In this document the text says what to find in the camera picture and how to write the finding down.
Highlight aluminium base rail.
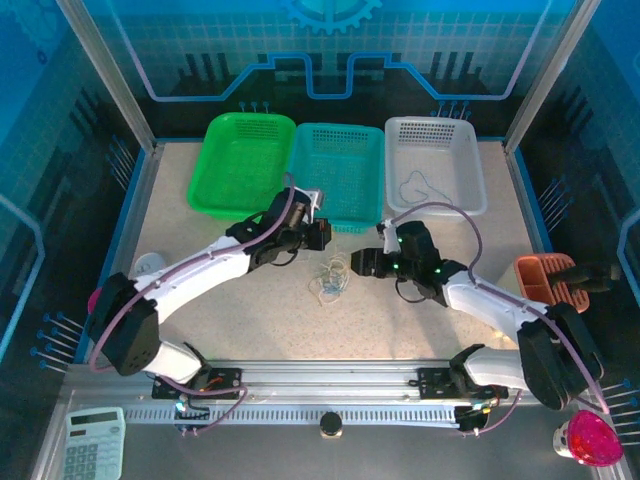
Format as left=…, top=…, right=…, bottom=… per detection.
left=63, top=359, right=551, bottom=401

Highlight white plastic basket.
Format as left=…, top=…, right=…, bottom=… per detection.
left=383, top=115, right=489, bottom=217

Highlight green plastic basket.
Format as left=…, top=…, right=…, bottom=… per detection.
left=187, top=112, right=297, bottom=224

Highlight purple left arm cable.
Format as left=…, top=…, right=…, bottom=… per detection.
left=89, top=172, right=296, bottom=436

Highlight white paper cup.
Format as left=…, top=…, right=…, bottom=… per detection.
left=133, top=252, right=167, bottom=277

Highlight thin pale yellow cable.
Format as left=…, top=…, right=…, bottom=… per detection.
left=313, top=251, right=354, bottom=284

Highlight black object in holder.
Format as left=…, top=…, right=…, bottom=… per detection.
left=548, top=263, right=624, bottom=296

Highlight slotted grey cable duct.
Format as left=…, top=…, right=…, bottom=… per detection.
left=123, top=405, right=461, bottom=427

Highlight teal plastic basket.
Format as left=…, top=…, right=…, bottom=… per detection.
left=285, top=123, right=386, bottom=235

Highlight black round knob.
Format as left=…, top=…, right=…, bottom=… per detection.
left=319, top=412, right=344, bottom=439

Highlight orange plastic holder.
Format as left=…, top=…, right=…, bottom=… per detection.
left=514, top=252, right=592, bottom=315

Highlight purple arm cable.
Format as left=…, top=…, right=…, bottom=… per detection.
left=89, top=172, right=296, bottom=436
left=392, top=202, right=611, bottom=435

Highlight pale green calculator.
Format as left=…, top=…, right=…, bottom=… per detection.
left=63, top=406, right=127, bottom=480

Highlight pink dome with silver base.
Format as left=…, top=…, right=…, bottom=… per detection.
left=552, top=409, right=625, bottom=469

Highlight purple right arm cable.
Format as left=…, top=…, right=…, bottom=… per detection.
left=392, top=202, right=611, bottom=435

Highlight aluminium frame post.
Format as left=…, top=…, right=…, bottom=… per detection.
left=55, top=0, right=167, bottom=155
left=502, top=0, right=601, bottom=154

